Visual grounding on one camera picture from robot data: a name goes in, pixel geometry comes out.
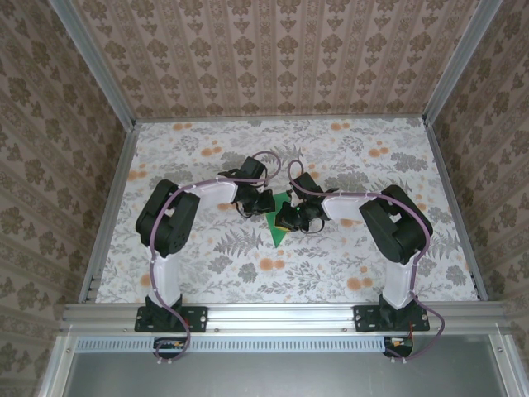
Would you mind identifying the green cloth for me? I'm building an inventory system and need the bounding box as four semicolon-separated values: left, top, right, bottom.
264;190;293;248

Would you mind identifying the floral printed table cover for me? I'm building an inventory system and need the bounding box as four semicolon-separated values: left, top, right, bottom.
84;117;480;305

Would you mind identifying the grey metal panel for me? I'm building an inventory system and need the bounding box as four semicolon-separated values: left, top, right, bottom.
39;334;529;397

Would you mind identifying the long aluminium frame rail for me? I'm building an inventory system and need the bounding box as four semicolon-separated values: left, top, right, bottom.
60;301;513;334

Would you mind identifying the grey slotted cable duct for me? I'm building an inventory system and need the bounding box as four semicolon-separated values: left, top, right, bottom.
76;335;450;353

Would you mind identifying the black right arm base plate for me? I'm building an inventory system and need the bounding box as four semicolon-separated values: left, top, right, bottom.
354;304;431;333

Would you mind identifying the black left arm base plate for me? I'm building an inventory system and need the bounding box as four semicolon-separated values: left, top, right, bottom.
134;304;209;333

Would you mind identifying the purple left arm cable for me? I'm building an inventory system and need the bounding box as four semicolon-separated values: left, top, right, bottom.
148;151;284;367

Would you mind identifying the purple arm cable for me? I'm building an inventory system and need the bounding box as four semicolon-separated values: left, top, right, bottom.
287;160;450;367
148;151;284;367

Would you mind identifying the aluminium side rail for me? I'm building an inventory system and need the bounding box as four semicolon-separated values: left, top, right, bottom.
423;119;488;301
78;122;140;305

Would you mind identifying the black electronics board with wires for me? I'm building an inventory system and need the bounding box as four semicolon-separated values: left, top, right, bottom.
153;337;187;359
382;335;417;359

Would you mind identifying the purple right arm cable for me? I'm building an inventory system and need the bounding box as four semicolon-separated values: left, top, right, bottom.
287;160;450;367

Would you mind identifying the aluminium frame post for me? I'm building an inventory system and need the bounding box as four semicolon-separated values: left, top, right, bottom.
52;0;137;129
423;0;495;125

